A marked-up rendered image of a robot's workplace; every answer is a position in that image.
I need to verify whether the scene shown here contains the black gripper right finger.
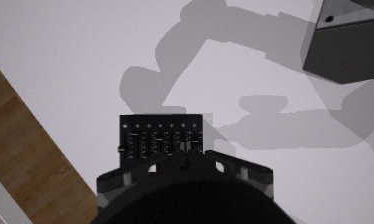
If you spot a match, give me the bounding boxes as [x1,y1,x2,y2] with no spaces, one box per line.
[185,142,274,201]

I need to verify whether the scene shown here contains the black lighting desk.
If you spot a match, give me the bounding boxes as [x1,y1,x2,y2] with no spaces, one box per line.
[118,114,203,167]

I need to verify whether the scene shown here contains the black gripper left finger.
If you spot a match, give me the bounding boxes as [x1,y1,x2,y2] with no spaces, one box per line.
[96,142,186,214]

